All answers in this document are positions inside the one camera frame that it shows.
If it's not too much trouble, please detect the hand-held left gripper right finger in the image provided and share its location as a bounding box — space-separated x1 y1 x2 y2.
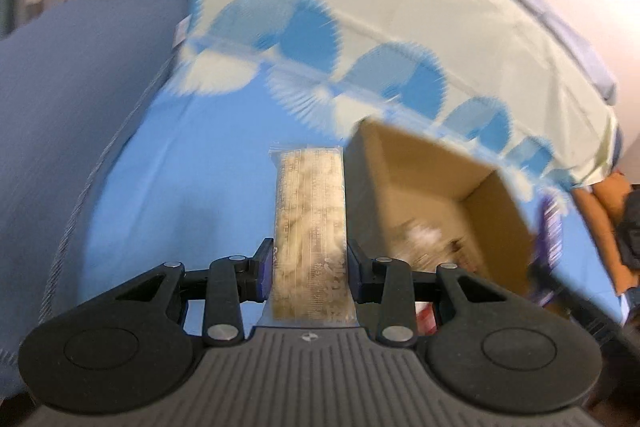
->
346 238 531 348

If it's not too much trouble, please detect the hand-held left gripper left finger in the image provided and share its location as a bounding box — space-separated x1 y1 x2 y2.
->
97 237 276 348

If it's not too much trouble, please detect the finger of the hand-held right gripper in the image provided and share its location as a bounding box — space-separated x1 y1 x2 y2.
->
525 263 626 333

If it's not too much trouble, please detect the clear nut bar packet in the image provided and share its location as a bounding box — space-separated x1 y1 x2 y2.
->
269 146 360 323

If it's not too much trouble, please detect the purple snack packet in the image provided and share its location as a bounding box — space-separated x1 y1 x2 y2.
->
530 194 566 308

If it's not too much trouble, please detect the cardboard box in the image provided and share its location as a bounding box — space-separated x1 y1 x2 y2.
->
344 117 538 298

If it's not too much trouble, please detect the orange pillow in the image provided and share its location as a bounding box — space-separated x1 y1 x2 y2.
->
572 171 640 298

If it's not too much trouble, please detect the black bag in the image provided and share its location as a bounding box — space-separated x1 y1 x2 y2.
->
617 189 640 273

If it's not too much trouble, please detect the blue white fan-print sheet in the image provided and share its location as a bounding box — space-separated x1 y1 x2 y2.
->
75 0 626 338

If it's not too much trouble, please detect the light blue bed cover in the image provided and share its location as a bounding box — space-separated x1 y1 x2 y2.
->
380 0 618 102

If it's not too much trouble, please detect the blue fabric cushion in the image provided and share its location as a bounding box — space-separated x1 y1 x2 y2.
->
0 0 193 403

